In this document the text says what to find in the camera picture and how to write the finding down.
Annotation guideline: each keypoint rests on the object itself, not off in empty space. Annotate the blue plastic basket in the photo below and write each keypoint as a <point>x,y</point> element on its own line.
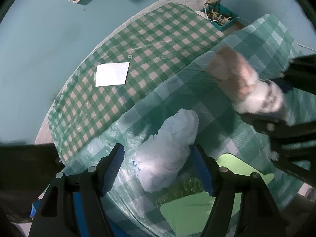
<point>228,23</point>

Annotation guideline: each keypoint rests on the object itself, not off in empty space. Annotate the light green cloth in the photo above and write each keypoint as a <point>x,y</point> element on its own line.
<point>192,212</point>

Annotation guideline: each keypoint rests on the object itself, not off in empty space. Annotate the dark green checked tablecloth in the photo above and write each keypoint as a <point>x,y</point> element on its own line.
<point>138,42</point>

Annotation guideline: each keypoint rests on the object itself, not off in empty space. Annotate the white paper sheet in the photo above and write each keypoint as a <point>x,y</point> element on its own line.
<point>112,74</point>

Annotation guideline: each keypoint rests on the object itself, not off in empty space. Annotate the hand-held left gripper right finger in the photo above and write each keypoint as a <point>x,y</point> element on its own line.
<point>203,170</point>

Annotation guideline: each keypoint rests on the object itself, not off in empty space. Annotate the green sparkly scrub cloth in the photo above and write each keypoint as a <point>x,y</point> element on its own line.
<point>187,186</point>

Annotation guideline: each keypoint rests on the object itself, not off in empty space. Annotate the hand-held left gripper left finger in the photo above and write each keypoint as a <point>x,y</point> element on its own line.
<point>114,167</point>

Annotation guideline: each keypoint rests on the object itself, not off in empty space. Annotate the pink white fuzzy sock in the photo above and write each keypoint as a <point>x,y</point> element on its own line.
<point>243,84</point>

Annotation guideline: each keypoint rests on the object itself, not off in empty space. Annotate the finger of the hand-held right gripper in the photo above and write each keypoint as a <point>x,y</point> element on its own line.
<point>284,135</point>
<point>300,71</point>

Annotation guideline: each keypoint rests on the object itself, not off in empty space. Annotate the teal checked plastic tablecloth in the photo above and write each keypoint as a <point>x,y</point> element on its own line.
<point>217,118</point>

